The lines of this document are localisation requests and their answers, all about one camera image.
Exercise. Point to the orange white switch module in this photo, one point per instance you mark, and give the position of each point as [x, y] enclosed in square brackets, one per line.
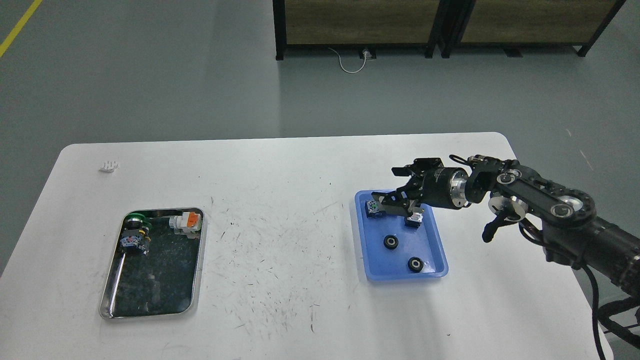
[188, 224]

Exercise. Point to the left wooden cabinet black frame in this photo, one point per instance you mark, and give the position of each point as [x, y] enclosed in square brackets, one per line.
[358, 24]

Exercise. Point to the small white plastic piece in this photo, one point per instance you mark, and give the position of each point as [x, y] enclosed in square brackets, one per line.
[109, 167]

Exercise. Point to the black gear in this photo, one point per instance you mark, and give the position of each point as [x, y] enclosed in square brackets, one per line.
[415, 264]
[390, 242]

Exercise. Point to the right wooden cabinet black frame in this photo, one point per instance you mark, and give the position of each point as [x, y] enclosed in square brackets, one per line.
[513, 25]

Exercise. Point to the silver metal tray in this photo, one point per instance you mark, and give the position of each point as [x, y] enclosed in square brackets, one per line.
[164, 282]

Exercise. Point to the wooden cabinet black frame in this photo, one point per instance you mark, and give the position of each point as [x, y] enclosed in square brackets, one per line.
[513, 25]
[358, 24]

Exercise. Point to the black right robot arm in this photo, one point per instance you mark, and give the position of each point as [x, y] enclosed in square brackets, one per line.
[562, 220]

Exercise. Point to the yellow push button switch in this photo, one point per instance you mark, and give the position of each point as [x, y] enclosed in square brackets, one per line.
[415, 219]

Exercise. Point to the green push button switch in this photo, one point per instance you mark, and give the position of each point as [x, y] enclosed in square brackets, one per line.
[134, 238]

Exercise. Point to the red push button switch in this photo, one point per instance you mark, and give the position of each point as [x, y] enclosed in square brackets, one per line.
[374, 209]

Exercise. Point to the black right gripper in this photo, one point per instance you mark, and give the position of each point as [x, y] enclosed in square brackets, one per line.
[432, 184]

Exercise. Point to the blue plastic tray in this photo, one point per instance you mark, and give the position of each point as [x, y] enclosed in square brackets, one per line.
[383, 264]

